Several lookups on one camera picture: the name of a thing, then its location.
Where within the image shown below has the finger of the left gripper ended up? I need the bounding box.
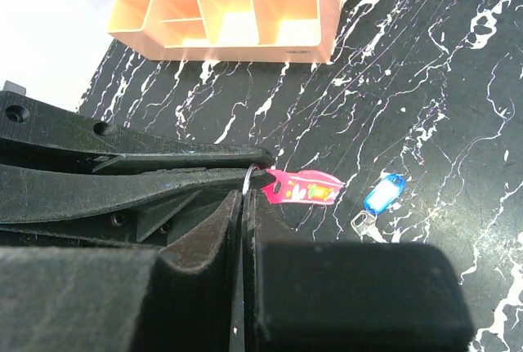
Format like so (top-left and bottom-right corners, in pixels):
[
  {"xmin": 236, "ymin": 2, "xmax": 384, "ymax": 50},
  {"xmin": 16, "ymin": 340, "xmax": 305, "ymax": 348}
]
[
  {"xmin": 1, "ymin": 91, "xmax": 275, "ymax": 168},
  {"xmin": 1, "ymin": 166, "xmax": 275, "ymax": 246}
]

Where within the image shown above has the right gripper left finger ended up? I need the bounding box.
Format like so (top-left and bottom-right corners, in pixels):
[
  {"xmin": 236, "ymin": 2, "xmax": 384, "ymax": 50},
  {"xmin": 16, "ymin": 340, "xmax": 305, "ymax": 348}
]
[{"xmin": 1, "ymin": 191, "xmax": 242, "ymax": 351}]

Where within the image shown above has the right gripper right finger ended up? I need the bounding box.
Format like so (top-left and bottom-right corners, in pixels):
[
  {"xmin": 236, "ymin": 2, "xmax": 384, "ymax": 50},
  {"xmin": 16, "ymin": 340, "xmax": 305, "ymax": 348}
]
[{"xmin": 242, "ymin": 189, "xmax": 475, "ymax": 351}]

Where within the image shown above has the metal key ring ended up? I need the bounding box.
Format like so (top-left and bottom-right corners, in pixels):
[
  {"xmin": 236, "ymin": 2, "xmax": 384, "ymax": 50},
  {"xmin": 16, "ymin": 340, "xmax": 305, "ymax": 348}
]
[{"xmin": 241, "ymin": 163, "xmax": 262, "ymax": 198}]

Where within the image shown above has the key with blue tag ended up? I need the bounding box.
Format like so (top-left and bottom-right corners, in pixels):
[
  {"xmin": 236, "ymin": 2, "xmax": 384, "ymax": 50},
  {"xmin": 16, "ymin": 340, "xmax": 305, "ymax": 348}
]
[{"xmin": 350, "ymin": 174, "xmax": 406, "ymax": 243}]

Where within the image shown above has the orange plastic file organizer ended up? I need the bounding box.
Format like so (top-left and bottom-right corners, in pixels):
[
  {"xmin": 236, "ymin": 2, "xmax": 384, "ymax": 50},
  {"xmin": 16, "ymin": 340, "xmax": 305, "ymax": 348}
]
[{"xmin": 108, "ymin": 0, "xmax": 345, "ymax": 64}]

